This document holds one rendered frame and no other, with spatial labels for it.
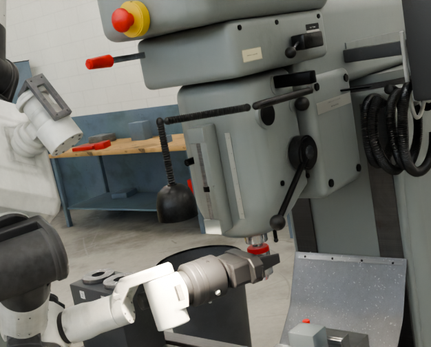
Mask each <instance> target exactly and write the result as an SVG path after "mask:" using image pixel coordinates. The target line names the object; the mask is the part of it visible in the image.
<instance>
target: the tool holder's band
mask: <svg viewBox="0 0 431 347"><path fill-rule="evenodd" d="M268 250H269V245H268V244H267V243H263V246H262V247H260V248H253V247H252V245H250V246H248V248H247V252H248V253H252V254H255V255H257V254H262V253H266V252H267V251H268Z"/></svg>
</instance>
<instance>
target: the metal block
mask: <svg viewBox="0 0 431 347"><path fill-rule="evenodd" d="M288 338H289V343H290V346H294V347H328V341H327V336H326V329H325V326H322V325H318V324H309V323H304V322H300V323H299V324H298V325H297V326H295V327H294V328H293V329H291V330H290V331H289V332H288Z"/></svg>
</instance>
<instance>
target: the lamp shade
mask: <svg viewBox="0 0 431 347"><path fill-rule="evenodd" d="M156 210H157V214H158V220H159V222H160V223H165V224H168V223H176V222H182V221H185V220H189V219H192V218H194V217H196V216H197V215H198V208H197V204H196V199H195V197H194V195H193V193H192V192H191V190H190V188H189V187H188V186H186V185H184V184H181V183H177V182H176V183H175V184H173V185H169V184H168V185H166V186H164V187H163V188H162V189H161V190H160V191H159V192H158V195H157V201H156Z"/></svg>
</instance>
